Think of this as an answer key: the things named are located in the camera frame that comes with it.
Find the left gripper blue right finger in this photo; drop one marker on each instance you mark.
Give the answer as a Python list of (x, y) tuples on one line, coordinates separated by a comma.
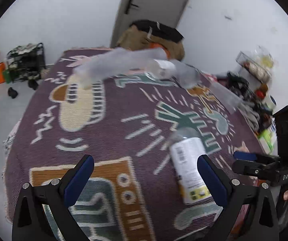
[(218, 183)]

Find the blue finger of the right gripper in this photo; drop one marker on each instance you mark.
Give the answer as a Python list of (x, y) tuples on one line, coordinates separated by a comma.
[(254, 157), (249, 168)]

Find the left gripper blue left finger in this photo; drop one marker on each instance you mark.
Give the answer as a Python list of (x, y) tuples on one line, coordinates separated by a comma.
[(70, 186)]

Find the lemon label plastic cup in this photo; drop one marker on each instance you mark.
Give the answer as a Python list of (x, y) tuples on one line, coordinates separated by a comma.
[(185, 147)]

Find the frosted cup far right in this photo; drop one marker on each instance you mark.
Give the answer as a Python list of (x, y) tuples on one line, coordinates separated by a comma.
[(227, 98)]

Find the frosted cup centre open mouth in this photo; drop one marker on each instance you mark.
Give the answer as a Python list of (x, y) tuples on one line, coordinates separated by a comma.
[(186, 76)]

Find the long frosted cup back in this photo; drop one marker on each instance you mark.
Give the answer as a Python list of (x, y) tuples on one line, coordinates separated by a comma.
[(116, 62)]

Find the clear cup white label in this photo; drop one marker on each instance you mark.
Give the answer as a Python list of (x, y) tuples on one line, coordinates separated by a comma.
[(160, 69)]

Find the green tissue box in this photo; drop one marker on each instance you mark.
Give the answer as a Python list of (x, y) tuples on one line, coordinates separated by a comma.
[(267, 139)]

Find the white tape roll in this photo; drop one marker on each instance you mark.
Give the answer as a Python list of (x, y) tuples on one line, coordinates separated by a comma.
[(270, 102)]

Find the brown plush toy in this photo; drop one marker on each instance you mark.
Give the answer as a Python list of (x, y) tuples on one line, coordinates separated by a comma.
[(261, 91)]

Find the grey knitted cloth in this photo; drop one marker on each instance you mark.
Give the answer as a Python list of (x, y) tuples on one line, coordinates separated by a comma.
[(252, 117)]

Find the clear plastic bag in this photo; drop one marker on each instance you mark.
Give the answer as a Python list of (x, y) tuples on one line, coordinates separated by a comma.
[(262, 56)]

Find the purple patterned woven table cloth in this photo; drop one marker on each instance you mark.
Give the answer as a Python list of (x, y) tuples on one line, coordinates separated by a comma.
[(124, 123)]

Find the black slipper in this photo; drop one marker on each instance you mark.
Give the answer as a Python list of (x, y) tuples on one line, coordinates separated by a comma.
[(12, 93)]

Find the black shoe rack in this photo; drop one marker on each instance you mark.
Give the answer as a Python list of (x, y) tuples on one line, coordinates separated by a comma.
[(26, 62)]

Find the brown jacket on chair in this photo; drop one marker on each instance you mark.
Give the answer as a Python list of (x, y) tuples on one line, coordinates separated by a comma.
[(135, 40)]

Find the orange chair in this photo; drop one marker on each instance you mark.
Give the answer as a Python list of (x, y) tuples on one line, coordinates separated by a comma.
[(159, 47)]

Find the black garment on chair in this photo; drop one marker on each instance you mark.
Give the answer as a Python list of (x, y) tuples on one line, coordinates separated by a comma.
[(158, 30)]

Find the grey entrance door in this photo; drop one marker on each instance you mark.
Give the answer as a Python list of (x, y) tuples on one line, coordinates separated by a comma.
[(167, 12)]

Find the black wire wall basket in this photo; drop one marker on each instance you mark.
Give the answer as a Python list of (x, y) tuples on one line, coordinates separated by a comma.
[(256, 68)]

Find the black door handle lock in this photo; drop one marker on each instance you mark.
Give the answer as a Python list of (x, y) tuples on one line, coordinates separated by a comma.
[(130, 5)]

